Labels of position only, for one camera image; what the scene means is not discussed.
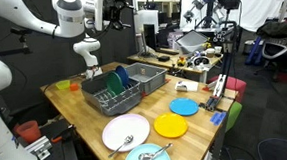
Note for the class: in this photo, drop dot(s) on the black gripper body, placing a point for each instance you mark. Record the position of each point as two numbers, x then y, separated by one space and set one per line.
114 13

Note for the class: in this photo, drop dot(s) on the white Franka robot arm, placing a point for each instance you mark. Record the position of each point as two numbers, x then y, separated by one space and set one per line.
19 17

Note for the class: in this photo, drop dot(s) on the dark blue plate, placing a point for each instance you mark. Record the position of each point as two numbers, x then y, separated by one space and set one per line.
122 75

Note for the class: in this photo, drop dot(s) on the green plate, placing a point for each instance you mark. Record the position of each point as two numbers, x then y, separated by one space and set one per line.
114 83

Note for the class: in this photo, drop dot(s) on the grey dish rack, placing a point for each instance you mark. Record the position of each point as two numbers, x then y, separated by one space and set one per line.
118 103

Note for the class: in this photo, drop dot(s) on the sky blue plate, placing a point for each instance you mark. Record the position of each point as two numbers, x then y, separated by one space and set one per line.
184 106

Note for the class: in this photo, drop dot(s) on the pale pink white plate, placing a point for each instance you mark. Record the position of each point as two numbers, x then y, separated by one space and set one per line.
126 127

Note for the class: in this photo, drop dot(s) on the yellow plate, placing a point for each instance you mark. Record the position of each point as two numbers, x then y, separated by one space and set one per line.
170 125

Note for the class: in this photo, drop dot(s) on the silver spoon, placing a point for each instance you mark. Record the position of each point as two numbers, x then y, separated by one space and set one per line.
146 156

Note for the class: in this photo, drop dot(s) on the white desktop monitor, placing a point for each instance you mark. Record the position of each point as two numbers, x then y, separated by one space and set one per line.
146 16

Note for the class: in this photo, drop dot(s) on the black computer monitor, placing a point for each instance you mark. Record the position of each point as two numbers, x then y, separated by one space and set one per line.
150 36

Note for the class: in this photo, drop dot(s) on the wooden desk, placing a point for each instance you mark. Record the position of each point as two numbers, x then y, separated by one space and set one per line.
138 58

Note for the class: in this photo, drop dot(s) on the black keyboard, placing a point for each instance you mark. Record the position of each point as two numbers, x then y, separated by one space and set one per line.
166 51

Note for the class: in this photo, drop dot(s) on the black power brick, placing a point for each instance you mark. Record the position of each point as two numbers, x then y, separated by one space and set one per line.
164 58

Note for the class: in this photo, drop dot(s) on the grey plastic bin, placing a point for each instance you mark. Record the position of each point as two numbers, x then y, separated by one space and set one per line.
153 81

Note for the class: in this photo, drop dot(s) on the yellow toy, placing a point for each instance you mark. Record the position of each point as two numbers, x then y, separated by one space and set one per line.
181 61

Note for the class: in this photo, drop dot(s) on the grey storage container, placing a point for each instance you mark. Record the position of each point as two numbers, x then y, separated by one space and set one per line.
191 40

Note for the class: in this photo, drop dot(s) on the grey background robot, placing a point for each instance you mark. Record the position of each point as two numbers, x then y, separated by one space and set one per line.
209 6

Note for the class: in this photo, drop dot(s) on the white and black gadget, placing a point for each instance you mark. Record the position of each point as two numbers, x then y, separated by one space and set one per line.
200 61

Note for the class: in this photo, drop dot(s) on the white paper packet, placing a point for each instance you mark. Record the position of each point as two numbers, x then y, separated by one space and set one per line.
184 86

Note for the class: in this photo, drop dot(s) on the white cup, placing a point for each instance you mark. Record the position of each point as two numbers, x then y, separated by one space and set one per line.
218 49

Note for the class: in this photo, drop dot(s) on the metal fork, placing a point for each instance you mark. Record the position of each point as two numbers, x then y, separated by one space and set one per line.
128 139

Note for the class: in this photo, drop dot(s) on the magenta stool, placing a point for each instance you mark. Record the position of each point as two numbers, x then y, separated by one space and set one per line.
235 84

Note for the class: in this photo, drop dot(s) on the orange black clamp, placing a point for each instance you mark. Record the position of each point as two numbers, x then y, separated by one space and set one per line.
65 133

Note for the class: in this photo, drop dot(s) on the blue fabric item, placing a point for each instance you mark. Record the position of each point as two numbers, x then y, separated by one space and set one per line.
253 51

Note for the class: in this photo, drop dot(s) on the blue tape strip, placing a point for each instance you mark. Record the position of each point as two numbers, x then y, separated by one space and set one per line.
217 118

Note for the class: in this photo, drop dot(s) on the green stool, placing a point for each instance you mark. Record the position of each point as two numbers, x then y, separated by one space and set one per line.
234 114

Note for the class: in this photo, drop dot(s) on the black side cart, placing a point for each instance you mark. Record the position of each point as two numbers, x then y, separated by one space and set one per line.
64 155

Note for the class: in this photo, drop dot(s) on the red plastic cup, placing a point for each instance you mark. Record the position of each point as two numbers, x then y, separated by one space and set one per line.
28 132

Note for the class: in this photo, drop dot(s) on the dark jacket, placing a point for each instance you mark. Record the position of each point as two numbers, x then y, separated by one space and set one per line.
275 29

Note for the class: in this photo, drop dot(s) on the grey mesh office chair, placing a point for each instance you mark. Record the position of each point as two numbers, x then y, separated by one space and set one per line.
275 48

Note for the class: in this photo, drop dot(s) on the aluminium extrusion piece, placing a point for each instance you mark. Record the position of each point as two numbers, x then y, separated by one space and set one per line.
40 148

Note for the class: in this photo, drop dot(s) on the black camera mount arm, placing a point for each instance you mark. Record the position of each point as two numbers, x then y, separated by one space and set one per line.
22 30

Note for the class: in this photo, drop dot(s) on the black stereo camera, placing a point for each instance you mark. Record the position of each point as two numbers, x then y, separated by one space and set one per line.
229 3

